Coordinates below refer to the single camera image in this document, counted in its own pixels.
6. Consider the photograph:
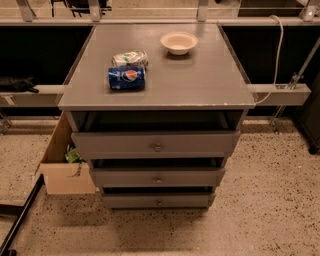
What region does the grey drawer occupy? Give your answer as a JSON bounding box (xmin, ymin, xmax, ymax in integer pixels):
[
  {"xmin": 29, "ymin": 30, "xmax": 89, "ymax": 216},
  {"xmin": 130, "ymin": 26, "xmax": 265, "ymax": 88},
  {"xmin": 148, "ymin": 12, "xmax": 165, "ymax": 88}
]
[
  {"xmin": 71, "ymin": 131, "xmax": 240, "ymax": 160},
  {"xmin": 103, "ymin": 193, "xmax": 215, "ymax": 209},
  {"xmin": 90, "ymin": 167, "xmax": 225, "ymax": 187}
]

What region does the grey drawer cabinet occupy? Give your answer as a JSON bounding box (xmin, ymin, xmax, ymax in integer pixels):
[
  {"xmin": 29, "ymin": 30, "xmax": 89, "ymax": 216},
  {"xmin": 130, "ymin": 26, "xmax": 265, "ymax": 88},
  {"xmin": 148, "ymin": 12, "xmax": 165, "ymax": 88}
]
[{"xmin": 59, "ymin": 23, "xmax": 254, "ymax": 198}]

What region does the grey top drawer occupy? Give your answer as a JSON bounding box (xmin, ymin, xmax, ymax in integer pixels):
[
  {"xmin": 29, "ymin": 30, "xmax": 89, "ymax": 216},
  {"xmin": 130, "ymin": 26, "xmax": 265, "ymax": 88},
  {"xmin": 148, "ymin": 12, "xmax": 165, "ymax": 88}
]
[{"xmin": 71, "ymin": 131, "xmax": 240, "ymax": 160}]

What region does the grey bottom drawer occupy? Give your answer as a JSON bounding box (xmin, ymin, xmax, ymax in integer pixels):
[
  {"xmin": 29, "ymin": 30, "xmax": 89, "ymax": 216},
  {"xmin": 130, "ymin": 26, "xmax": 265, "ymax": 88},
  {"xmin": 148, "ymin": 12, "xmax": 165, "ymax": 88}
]
[{"xmin": 103, "ymin": 193, "xmax": 215, "ymax": 209}]

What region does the blue pepsi can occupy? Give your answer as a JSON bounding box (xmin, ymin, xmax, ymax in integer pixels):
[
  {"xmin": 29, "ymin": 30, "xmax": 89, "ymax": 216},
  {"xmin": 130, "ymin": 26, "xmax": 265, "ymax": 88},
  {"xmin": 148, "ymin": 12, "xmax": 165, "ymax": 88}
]
[{"xmin": 108, "ymin": 66, "xmax": 145, "ymax": 90}]

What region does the crushed green white can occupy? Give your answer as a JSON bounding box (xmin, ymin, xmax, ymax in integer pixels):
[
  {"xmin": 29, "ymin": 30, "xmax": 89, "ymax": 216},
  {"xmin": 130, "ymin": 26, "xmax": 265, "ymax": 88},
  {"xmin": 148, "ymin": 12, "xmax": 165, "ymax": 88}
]
[{"xmin": 112, "ymin": 50, "xmax": 148, "ymax": 67}]

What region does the white paper bowl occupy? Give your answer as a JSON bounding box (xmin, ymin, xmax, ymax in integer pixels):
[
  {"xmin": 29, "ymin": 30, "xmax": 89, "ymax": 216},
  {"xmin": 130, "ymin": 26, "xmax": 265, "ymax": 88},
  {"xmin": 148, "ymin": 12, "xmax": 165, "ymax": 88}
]
[{"xmin": 160, "ymin": 32, "xmax": 198, "ymax": 55}]

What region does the green packet in box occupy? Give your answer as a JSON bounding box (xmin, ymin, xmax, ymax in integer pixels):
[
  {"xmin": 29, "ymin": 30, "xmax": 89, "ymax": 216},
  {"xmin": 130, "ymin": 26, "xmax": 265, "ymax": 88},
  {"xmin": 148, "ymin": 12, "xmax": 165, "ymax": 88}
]
[{"xmin": 65, "ymin": 147, "xmax": 83, "ymax": 163}]

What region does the cardboard box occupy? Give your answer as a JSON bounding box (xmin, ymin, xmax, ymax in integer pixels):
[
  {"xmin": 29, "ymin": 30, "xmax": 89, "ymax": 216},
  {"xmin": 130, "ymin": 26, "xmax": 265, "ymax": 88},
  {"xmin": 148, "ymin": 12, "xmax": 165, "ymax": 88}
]
[{"xmin": 39, "ymin": 113, "xmax": 96, "ymax": 195}]

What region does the black metal floor bar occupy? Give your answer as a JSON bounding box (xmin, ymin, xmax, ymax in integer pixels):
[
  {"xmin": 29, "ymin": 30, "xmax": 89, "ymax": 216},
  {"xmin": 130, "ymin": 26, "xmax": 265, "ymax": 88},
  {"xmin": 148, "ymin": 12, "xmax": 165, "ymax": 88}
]
[{"xmin": 0, "ymin": 175, "xmax": 44, "ymax": 256}]

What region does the grey horizontal rail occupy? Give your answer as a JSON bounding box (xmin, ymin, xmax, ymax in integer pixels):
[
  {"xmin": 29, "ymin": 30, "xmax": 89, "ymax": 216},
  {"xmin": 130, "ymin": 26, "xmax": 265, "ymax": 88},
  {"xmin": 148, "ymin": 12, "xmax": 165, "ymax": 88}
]
[{"xmin": 0, "ymin": 84, "xmax": 311, "ymax": 108}]

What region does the black object on rail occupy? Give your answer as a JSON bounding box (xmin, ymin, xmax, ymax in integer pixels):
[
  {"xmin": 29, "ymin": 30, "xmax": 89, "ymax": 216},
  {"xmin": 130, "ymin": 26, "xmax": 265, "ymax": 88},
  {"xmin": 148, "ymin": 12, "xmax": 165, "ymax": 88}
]
[{"xmin": 0, "ymin": 77, "xmax": 39, "ymax": 93}]

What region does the white cable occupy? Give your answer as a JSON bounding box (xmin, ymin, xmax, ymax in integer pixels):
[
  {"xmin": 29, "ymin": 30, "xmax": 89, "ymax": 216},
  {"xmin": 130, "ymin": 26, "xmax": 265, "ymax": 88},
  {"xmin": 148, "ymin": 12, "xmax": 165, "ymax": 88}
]
[{"xmin": 255, "ymin": 14, "xmax": 285, "ymax": 105}]

